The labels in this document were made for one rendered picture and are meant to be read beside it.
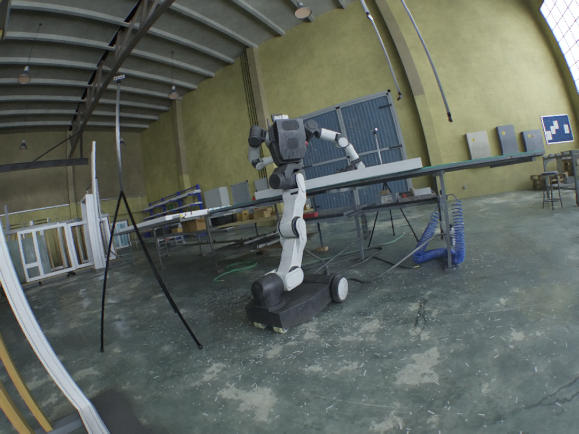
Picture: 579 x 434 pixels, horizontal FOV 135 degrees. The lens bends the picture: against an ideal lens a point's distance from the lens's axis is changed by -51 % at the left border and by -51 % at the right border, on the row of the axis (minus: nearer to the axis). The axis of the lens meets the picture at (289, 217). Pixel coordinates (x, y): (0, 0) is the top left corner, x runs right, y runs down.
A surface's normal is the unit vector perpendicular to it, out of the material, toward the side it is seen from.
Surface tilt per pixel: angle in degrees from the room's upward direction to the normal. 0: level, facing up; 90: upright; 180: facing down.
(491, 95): 90
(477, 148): 90
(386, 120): 90
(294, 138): 104
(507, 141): 90
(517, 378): 0
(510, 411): 0
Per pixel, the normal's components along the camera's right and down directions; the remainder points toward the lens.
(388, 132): -0.51, 0.15
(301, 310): 0.55, -0.05
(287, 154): 0.32, 0.25
